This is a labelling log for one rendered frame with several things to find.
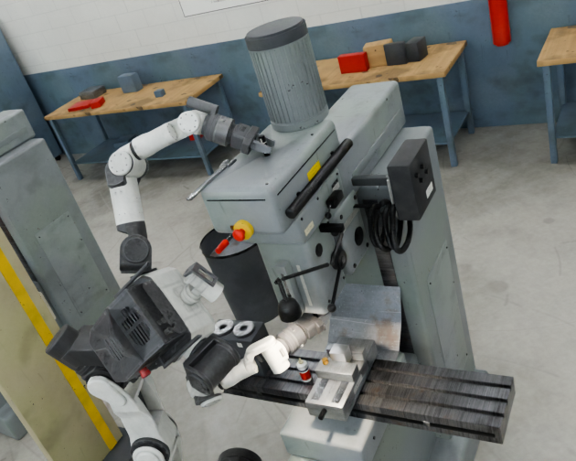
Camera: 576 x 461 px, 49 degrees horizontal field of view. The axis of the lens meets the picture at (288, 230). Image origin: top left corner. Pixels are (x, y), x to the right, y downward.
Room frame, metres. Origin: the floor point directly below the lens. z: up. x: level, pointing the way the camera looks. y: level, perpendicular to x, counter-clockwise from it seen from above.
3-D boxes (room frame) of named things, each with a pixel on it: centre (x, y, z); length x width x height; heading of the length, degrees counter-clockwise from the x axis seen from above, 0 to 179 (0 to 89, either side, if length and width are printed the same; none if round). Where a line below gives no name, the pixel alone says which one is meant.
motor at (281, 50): (2.06, -0.16, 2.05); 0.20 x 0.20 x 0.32
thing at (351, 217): (2.01, -0.13, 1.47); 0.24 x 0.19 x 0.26; 54
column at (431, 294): (2.36, -0.38, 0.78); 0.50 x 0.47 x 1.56; 144
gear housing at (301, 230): (1.89, -0.04, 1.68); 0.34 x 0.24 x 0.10; 144
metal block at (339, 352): (1.84, -0.04, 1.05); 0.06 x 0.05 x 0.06; 55
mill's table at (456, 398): (1.85, -0.01, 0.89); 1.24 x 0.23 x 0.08; 54
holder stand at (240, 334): (2.10, 0.33, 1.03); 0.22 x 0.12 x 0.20; 57
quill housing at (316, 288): (1.86, -0.01, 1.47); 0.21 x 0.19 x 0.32; 54
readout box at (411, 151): (1.90, -0.46, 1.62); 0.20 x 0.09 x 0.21; 144
